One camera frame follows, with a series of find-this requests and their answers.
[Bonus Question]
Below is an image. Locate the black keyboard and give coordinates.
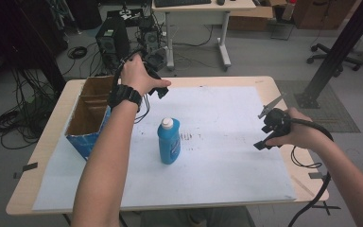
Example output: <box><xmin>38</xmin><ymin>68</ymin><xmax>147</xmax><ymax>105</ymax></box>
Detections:
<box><xmin>153</xmin><ymin>0</ymin><xmax>212</xmax><ymax>9</ymax></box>

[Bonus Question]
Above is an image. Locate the black office chair base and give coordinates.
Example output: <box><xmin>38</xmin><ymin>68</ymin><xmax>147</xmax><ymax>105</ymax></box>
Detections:
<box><xmin>306</xmin><ymin>43</ymin><xmax>363</xmax><ymax>72</ymax></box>

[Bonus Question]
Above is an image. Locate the thick black right gripper cable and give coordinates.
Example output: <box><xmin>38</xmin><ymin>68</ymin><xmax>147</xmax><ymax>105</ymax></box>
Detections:
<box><xmin>287</xmin><ymin>116</ymin><xmax>335</xmax><ymax>227</ymax></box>

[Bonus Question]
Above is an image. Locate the person's left hand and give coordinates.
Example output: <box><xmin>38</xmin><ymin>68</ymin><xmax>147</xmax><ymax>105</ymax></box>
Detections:
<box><xmin>120</xmin><ymin>53</ymin><xmax>172</xmax><ymax>97</ymax></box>

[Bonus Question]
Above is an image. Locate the thin black right gripper wire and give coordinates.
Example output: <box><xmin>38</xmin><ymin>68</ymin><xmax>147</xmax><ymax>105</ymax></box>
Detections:
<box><xmin>290</xmin><ymin>145</ymin><xmax>323</xmax><ymax>169</ymax></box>

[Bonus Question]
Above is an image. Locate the white paper sheet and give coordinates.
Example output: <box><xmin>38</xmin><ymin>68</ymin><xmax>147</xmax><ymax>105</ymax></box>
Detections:
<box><xmin>31</xmin><ymin>85</ymin><xmax>297</xmax><ymax>212</ymax></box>

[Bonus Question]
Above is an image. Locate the thin black gripper wire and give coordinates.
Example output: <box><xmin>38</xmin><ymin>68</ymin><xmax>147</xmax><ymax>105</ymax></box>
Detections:
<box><xmin>133</xmin><ymin>93</ymin><xmax>151</xmax><ymax>125</ymax></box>
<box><xmin>290</xmin><ymin>145</ymin><xmax>323</xmax><ymax>169</ymax></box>

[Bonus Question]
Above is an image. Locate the white desk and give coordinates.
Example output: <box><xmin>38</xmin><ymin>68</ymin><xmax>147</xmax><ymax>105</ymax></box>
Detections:
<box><xmin>150</xmin><ymin>0</ymin><xmax>257</xmax><ymax>72</ymax></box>

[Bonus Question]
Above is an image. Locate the flat brown cardboard box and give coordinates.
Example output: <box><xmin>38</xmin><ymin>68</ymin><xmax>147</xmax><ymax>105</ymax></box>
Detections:
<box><xmin>228</xmin><ymin>5</ymin><xmax>275</xmax><ymax>32</ymax></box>

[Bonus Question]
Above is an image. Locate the bundle of black floor cables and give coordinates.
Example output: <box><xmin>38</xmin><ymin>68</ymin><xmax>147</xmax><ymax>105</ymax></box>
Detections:
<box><xmin>0</xmin><ymin>67</ymin><xmax>58</xmax><ymax>150</ymax></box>

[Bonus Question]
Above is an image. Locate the large brown cardboard box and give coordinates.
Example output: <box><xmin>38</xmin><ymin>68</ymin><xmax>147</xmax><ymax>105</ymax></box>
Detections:
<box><xmin>292</xmin><ymin>0</ymin><xmax>357</xmax><ymax>31</ymax></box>

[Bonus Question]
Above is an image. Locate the grey floor mat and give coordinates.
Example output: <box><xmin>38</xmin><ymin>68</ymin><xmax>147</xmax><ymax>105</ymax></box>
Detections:
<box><xmin>275</xmin><ymin>79</ymin><xmax>361</xmax><ymax>133</ymax></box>

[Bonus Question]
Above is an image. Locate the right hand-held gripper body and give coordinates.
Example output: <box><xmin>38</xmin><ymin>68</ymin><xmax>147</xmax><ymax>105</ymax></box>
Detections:
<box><xmin>257</xmin><ymin>93</ymin><xmax>293</xmax><ymax>137</ymax></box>

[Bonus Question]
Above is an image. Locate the person's right hand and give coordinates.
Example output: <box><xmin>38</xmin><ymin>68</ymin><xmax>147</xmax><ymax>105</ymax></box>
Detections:
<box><xmin>266</xmin><ymin>107</ymin><xmax>327</xmax><ymax>152</ymax></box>

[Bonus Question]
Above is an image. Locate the blue cardboard box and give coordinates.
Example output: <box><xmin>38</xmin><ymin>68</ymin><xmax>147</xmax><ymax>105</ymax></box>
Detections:
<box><xmin>64</xmin><ymin>75</ymin><xmax>116</xmax><ymax>162</ymax></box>

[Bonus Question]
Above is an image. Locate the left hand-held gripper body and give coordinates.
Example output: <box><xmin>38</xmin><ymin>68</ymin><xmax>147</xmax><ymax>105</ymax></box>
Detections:
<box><xmin>142</xmin><ymin>46</ymin><xmax>168</xmax><ymax>80</ymax></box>

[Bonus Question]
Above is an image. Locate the open grey computer tower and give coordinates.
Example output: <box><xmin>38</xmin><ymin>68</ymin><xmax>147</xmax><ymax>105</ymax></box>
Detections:
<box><xmin>140</xmin><ymin>26</ymin><xmax>168</xmax><ymax>72</ymax></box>

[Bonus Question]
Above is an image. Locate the black patterned board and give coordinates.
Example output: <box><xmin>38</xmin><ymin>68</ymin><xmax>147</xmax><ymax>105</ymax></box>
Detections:
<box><xmin>107</xmin><ymin>9</ymin><xmax>145</xmax><ymax>27</ymax></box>

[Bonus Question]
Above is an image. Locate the thin black left gripper wire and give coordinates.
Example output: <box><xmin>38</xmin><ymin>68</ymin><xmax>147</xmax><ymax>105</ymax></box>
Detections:
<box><xmin>133</xmin><ymin>93</ymin><xmax>151</xmax><ymax>125</ymax></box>

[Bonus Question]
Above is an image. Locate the blue bottle with white cap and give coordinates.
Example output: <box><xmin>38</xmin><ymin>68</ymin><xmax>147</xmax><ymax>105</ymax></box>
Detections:
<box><xmin>156</xmin><ymin>116</ymin><xmax>182</xmax><ymax>166</ymax></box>

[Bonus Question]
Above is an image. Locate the black computer tower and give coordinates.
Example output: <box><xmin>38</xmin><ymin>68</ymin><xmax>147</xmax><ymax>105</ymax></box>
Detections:
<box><xmin>95</xmin><ymin>15</ymin><xmax>130</xmax><ymax>70</ymax></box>

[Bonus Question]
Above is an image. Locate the small black cable coil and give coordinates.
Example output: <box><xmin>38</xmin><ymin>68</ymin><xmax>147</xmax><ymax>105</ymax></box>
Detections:
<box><xmin>66</xmin><ymin>45</ymin><xmax>89</xmax><ymax>61</ymax></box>

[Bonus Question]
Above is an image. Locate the black metal post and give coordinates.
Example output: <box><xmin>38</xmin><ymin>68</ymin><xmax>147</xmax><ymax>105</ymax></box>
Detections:
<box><xmin>15</xmin><ymin>0</ymin><xmax>67</xmax><ymax>94</ymax></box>
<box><xmin>294</xmin><ymin>0</ymin><xmax>363</xmax><ymax>110</ymax></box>

